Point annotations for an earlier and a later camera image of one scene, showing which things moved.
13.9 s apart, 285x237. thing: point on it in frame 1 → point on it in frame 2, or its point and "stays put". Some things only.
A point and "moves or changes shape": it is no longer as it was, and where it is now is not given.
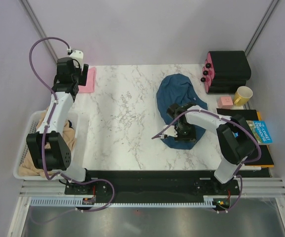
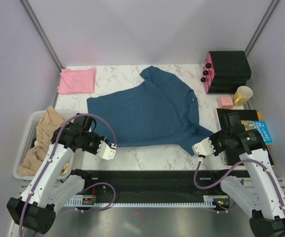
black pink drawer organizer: [225, 71] stays put
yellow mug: [242, 96] stays put
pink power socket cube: [225, 102] stays put
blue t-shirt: [174, 90] moves or changes shape
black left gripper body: [77, 75] → [91, 141]
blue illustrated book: [260, 131] stays put
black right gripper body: [185, 132] → [219, 141]
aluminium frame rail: [28, 9] stays put
